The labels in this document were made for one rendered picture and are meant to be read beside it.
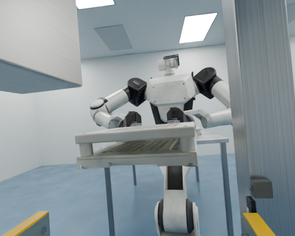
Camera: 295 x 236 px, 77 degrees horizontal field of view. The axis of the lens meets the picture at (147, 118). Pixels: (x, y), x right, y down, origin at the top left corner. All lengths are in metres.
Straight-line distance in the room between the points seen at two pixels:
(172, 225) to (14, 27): 0.89
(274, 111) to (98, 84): 5.26
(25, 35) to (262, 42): 0.26
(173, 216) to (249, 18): 0.81
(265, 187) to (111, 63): 5.30
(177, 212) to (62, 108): 5.15
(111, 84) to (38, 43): 5.10
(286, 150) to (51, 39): 0.31
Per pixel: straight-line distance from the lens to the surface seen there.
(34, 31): 0.23
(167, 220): 0.94
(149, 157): 0.35
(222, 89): 1.00
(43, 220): 0.32
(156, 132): 0.34
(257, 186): 0.26
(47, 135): 6.02
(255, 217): 0.26
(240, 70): 0.27
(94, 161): 0.40
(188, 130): 0.34
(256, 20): 0.29
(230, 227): 1.92
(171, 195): 0.96
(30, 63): 0.21
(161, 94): 1.02
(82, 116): 5.51
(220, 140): 1.66
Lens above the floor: 1.05
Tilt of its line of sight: 1 degrees up
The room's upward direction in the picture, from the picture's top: 5 degrees counter-clockwise
